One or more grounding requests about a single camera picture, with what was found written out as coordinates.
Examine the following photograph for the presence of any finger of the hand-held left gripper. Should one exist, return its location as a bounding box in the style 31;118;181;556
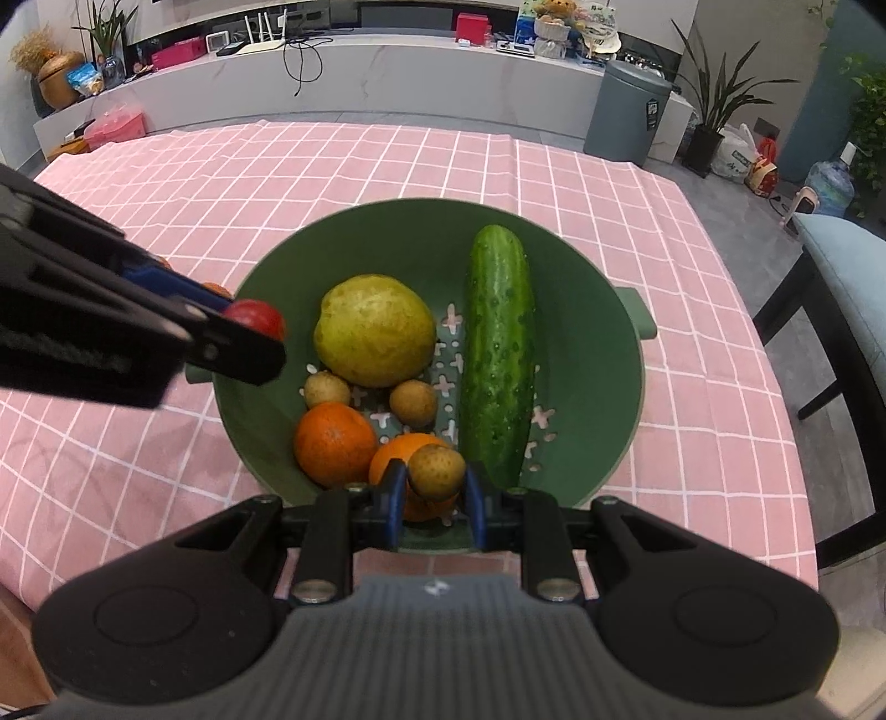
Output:
186;311;287;387
121;253;234;313

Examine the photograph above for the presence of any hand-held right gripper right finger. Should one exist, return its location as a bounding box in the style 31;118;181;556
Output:
463;462;697;603

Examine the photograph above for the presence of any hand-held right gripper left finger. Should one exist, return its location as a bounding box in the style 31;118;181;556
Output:
169;460;409;605

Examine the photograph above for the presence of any small red tomato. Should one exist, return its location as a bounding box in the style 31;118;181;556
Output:
223;299;286;342

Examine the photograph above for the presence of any green plastic colander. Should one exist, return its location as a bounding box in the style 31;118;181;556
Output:
186;198;658;555

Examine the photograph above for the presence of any yellow-green pear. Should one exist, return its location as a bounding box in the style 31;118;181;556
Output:
313;274;437;389

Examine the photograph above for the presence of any green cucumber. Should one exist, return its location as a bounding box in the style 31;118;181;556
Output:
459;225;537;489

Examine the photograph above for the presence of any pink plastic container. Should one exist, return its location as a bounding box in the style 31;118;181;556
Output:
83;104;147;151

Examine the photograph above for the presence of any blue snack bag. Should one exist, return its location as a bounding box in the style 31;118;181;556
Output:
65;62;105;97

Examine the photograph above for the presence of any pink box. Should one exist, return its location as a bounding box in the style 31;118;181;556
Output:
151;38;208;71

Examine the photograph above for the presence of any brown vase with dried flowers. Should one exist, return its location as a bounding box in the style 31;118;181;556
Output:
10;28;88;112

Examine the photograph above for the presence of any pink checkered tablecloth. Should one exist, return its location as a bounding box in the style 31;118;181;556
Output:
0;123;821;611

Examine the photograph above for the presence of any white router with antennas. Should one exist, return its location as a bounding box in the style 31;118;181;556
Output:
216;8;289;57

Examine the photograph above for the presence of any green plant in glass vase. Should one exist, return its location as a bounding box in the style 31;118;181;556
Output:
73;0;141;88

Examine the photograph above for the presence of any white marble media cabinet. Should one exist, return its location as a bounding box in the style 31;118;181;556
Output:
33;0;693;165

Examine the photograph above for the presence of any grey pedal trash bin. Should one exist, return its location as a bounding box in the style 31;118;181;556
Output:
583;60;673;168

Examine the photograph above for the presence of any white plastic bag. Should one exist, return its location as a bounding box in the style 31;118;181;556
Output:
712;125;760;183

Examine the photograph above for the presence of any black chair with blue cushion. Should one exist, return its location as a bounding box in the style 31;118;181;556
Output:
753;213;886;570

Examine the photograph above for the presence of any red and orange bag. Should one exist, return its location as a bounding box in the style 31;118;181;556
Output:
744;137;780;199

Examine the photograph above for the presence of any white fabric pot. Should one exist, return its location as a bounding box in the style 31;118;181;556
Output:
536;19;573;60

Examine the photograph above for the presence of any small white heater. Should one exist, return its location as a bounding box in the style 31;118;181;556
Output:
785;187;822;230

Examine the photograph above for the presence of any tall potted plant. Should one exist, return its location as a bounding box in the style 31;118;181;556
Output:
671;20;800;178

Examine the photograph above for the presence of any white hat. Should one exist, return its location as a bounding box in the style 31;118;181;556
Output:
581;28;625;60

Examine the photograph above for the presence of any large blue water bottle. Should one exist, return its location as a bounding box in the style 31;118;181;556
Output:
805;142;857;220

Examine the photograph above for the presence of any green illustrated poster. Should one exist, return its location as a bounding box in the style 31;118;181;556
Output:
516;0;617;30

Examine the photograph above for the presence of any green leafy climbing plant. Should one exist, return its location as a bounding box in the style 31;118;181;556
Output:
837;55;886;217

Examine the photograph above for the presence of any black cable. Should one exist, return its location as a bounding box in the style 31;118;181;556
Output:
280;33;334;99

